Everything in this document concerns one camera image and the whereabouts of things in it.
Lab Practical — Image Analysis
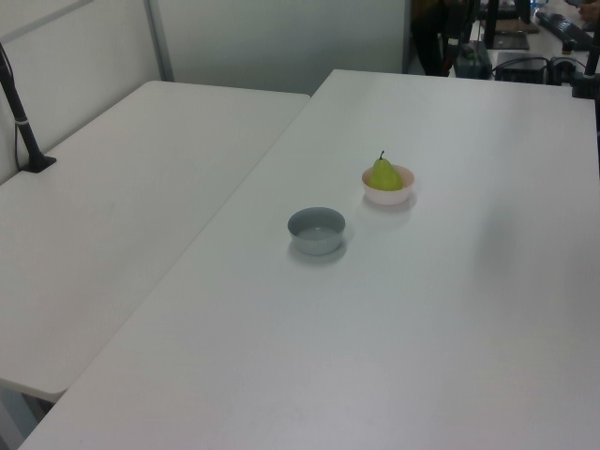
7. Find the green pear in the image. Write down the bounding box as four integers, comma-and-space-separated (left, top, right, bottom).
369, 150, 405, 192

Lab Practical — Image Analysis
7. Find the grey bowl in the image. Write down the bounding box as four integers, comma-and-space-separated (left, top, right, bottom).
287, 206, 347, 256

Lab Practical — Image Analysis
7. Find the pink bowl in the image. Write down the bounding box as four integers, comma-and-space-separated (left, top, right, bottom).
361, 163, 416, 206

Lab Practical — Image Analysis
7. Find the white side table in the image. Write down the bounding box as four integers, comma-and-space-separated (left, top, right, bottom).
0, 80, 312, 404

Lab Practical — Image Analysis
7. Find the person in dark trousers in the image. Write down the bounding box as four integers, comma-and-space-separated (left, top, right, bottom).
411, 0, 452, 76

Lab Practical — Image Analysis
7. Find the grey equipment box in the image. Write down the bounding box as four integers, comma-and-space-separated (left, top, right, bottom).
457, 40, 493, 80

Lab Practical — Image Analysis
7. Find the black stand pole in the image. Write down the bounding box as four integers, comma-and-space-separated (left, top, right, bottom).
442, 0, 468, 77

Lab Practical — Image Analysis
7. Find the black flat box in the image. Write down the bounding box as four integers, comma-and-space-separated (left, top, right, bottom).
494, 50, 550, 84

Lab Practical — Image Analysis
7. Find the black monitor stand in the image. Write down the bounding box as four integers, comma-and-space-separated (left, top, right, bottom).
482, 0, 533, 52

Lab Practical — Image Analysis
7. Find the small black device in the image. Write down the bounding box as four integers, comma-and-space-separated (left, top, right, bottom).
547, 54, 578, 86

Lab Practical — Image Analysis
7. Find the black keyboard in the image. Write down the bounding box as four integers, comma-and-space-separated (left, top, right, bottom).
535, 9, 595, 52

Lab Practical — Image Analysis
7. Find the grey partition post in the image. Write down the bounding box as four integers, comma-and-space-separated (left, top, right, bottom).
142, 0, 175, 83

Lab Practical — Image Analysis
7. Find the black camera pole with base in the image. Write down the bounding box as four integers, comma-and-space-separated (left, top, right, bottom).
0, 40, 58, 173

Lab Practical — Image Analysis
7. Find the black clamped camera pole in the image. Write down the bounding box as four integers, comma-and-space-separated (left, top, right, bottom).
569, 39, 600, 100

